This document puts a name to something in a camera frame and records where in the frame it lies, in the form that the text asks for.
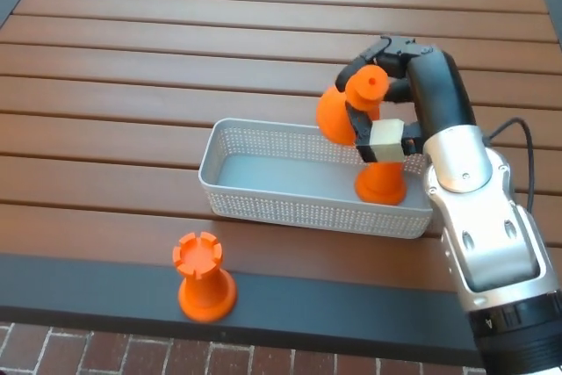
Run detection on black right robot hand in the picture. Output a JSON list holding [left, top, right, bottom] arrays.
[[335, 34, 478, 165]]

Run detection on orange tall slender chess piece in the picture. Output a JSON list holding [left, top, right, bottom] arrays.
[[315, 64, 390, 147]]

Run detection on orange stout smooth-topped chess piece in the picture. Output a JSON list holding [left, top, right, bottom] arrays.
[[354, 162, 407, 206]]

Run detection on white perforated plastic basket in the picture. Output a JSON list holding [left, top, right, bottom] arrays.
[[198, 118, 436, 240]]

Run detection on orange notched rook chess piece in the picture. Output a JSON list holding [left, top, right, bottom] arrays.
[[172, 232, 238, 322]]

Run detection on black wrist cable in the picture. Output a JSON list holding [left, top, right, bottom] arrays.
[[485, 117, 537, 213]]

